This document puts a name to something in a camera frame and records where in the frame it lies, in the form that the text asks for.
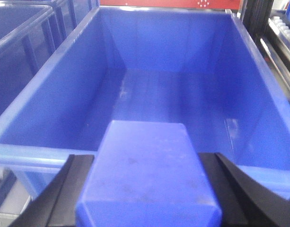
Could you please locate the blue box-shaped part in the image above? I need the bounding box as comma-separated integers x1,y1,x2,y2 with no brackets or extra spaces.
76,121,222,227

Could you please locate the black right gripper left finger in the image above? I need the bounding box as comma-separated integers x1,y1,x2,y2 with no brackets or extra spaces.
10,155,95,227

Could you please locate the red shelf panel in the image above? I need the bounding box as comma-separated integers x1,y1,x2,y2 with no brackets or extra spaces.
99,0,240,9

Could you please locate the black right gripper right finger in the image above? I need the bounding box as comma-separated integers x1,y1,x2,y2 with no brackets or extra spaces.
198,152,290,227

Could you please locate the blue target bin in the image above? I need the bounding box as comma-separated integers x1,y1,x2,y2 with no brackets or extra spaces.
0,7,290,183

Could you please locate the black roller track rail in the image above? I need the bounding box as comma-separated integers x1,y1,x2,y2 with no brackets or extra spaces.
238,0,290,100

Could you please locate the blue neighbour bin left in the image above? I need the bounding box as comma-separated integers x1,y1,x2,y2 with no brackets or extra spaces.
0,0,100,115

